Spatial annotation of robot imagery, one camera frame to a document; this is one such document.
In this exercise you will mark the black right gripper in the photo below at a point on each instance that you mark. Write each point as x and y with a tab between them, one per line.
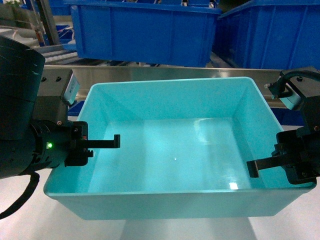
299	150

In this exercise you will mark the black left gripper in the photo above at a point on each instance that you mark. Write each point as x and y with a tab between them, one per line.
56	137

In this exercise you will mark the light teal plastic bin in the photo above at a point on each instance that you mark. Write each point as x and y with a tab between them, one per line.
184	148

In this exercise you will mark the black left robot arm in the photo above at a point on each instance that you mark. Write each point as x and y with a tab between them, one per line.
21	69

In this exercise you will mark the white roller conveyor track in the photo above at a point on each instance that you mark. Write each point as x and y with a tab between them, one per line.
59	55

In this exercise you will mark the large blue plastic bin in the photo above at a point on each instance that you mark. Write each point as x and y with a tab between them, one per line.
143	32

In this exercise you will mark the blue bin at right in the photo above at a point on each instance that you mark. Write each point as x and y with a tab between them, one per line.
270	34

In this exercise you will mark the steel shelf front rail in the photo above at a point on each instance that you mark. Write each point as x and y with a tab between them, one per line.
90	75

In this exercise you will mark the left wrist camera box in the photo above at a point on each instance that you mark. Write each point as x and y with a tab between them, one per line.
60	83

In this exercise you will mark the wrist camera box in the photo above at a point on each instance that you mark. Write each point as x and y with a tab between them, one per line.
60	83
296	88

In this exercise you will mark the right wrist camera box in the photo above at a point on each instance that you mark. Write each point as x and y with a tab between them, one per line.
296	88

